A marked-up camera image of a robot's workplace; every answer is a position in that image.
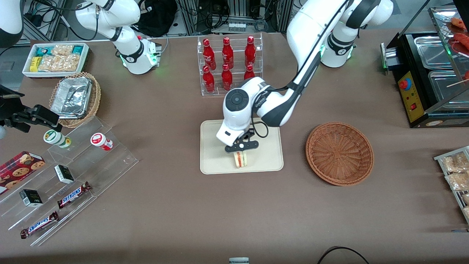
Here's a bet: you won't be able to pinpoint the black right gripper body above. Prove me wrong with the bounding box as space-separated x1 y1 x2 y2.
0 85 25 117

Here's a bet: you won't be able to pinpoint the triangle sandwich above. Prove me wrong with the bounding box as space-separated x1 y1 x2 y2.
234 150 250 169

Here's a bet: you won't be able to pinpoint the cream plastic tray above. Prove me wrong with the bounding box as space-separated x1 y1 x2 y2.
200 117 284 175

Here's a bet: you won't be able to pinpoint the light wicker basket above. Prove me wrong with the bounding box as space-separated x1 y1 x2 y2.
49 71 101 128

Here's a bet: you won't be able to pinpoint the brown wicker basket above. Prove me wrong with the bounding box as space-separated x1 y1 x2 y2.
306 122 374 186

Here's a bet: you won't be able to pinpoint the tray of packaged snacks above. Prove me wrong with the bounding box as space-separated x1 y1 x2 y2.
434 146 469 225

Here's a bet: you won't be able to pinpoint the green lid snack cup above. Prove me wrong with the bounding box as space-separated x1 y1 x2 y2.
43 129 72 149

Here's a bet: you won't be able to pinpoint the stacked aluminium foil trays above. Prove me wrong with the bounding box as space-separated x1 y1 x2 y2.
50 76 92 119

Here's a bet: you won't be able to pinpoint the white plastic snack bin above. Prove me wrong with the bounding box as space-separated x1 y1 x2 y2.
22 43 90 78

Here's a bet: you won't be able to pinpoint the red tartan cookie box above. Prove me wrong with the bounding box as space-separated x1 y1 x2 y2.
0 151 45 196

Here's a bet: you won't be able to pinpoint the clear rice cracker pack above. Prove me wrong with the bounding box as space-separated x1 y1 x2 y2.
38 55 61 72
59 54 81 72
51 45 74 56

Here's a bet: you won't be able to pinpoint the red lid snack cup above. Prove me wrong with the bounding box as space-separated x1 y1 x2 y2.
91 133 113 151

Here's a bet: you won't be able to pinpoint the small black carton box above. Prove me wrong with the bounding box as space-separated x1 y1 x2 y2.
54 165 75 184
19 189 43 208

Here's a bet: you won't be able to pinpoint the clear acrylic tiered stand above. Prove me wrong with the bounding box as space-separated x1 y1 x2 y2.
0 117 139 247

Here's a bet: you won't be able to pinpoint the Snickers chocolate bar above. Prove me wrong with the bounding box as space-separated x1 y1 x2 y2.
20 211 60 239
58 181 92 209

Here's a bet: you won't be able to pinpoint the clear acrylic bottle rack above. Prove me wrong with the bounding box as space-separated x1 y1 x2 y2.
197 32 263 97

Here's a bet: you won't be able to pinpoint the black bag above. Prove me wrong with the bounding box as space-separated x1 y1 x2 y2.
132 0 178 37

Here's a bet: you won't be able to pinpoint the black food warmer machine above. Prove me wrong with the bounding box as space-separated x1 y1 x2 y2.
380 5 469 129

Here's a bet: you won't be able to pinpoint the steel warmer pan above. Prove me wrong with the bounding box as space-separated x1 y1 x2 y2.
414 36 453 69
428 70 469 103

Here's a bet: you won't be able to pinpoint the black cable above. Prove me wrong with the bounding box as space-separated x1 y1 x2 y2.
317 246 370 264

